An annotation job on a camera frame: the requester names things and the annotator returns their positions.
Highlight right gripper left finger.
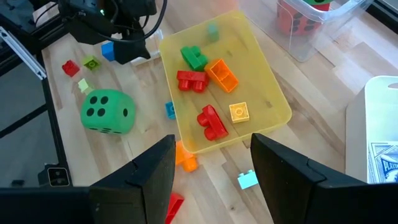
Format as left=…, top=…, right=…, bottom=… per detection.
left=0, top=134, right=177, bottom=224

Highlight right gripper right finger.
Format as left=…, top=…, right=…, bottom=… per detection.
left=250, top=133, right=398, bottom=224

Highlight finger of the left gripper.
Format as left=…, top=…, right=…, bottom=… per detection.
left=113, top=39, right=133, bottom=65
left=131, top=38, right=152, bottom=63

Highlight blue single-stud toy block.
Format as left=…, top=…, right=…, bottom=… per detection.
left=101, top=41, right=116, bottom=62

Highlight lime small toy brick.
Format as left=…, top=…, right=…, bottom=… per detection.
left=82, top=55, right=101, bottom=71

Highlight mint small toy brick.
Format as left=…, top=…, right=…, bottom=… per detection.
left=237, top=170, right=259, bottom=190

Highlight red two-stud toy block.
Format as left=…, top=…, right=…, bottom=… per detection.
left=164, top=192, right=185, bottom=224
left=197, top=105, right=229, bottom=141
left=176, top=70, right=210, bottom=93

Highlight green toy block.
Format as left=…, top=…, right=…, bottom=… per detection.
left=180, top=45, right=209, bottom=72

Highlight orange hollow toy block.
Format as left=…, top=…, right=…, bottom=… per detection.
left=204, top=58, right=239, bottom=93

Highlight yellow small toy brick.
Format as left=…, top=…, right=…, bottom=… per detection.
left=229, top=101, right=251, bottom=124

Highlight yellow translucent tray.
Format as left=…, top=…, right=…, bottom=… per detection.
left=158, top=9, right=292, bottom=155

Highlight white plastic bin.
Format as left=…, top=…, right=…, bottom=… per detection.
left=345, top=75, right=398, bottom=184

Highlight red foam dice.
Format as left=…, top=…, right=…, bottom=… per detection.
left=276, top=1, right=324, bottom=37

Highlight clear plastic storage bin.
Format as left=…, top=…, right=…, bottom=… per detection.
left=239, top=0, right=374, bottom=62

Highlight green foam dice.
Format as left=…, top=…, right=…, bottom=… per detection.
left=303, top=0, right=333, bottom=6
left=80, top=88, right=136, bottom=135

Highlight red small toy brick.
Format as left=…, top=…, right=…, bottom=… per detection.
left=61, top=59, right=81, bottom=78

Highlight pale green small toy brick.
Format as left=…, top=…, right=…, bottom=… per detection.
left=77, top=78, right=94, bottom=96

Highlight teal small toy brick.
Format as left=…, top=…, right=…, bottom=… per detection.
left=164, top=101, right=177, bottom=120

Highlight orange tall toy block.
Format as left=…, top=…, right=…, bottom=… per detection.
left=175, top=140, right=199, bottom=173

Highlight silver aluminium extrusion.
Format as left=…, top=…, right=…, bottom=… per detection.
left=0, top=26, right=47, bottom=81

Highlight blue playing card deck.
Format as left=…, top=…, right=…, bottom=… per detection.
left=368, top=142, right=398, bottom=184

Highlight table-level camera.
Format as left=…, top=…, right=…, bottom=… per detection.
left=46, top=166, right=71, bottom=187

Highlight black metal rig frame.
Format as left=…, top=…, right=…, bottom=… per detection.
left=0, top=12, right=74, bottom=187

